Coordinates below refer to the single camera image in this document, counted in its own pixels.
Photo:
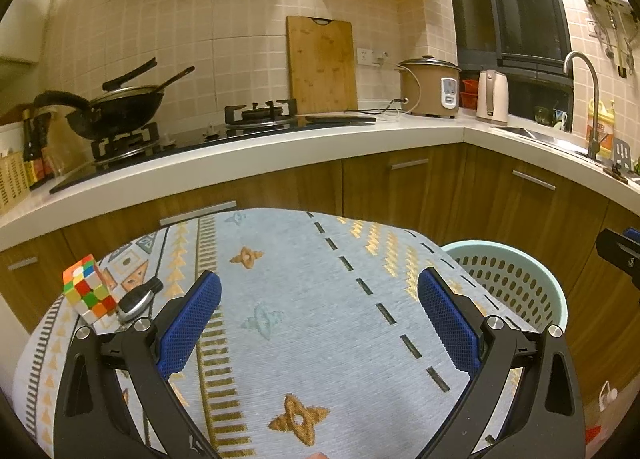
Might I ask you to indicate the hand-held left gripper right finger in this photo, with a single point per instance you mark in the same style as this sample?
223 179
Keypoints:
450 324

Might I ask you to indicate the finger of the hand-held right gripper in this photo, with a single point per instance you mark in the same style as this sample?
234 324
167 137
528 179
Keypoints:
622 251

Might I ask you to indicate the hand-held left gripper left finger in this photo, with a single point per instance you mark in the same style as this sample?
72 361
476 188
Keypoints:
190 324

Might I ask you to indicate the light blue plastic basket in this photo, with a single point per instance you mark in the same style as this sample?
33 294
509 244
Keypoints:
515 284

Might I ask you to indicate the black and silver key fob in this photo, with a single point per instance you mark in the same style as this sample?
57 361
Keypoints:
137 301

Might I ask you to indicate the grey slotted turner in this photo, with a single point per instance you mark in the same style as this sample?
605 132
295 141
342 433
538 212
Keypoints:
620 156

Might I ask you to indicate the colourful puzzle cube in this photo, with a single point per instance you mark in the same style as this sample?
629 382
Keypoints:
90 289

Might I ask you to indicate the patterned grey tablecloth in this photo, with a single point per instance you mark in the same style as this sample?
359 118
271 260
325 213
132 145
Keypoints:
300 289

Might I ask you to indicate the yellow detergent bottle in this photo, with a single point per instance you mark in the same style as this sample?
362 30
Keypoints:
602 126

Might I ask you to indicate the steel sink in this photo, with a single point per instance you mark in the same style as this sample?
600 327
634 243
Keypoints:
540 136

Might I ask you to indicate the white mug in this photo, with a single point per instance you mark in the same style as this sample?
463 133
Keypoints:
560 121

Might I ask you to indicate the steel kitchen faucet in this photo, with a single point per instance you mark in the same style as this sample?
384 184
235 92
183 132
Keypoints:
592 104

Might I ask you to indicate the black gas stove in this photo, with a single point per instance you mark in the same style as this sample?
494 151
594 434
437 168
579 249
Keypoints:
200 146

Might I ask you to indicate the beige electric kettle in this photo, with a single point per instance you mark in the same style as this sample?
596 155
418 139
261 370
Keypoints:
492 99

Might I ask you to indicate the white kitchen countertop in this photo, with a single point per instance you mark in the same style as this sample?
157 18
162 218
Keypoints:
350 136

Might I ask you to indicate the red container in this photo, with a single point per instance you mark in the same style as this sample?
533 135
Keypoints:
470 94

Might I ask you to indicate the black wok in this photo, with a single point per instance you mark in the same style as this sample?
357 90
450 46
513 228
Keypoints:
125 109

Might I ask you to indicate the yellow woven holder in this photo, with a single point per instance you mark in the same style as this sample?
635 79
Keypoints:
12 184

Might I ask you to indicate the dark sauce bottle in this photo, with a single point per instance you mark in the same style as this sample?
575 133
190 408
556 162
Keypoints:
35 154

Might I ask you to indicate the flat black tray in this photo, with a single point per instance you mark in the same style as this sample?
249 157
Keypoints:
340 118

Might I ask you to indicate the beige rice cooker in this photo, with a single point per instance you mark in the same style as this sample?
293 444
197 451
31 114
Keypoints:
425 89

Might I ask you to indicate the wooden cutting board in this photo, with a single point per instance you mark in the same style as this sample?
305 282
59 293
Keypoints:
322 64

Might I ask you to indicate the wall utensil rack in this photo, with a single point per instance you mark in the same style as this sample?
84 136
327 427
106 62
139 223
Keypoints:
612 24

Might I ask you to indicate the white wall socket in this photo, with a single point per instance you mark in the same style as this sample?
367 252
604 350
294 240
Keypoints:
364 57

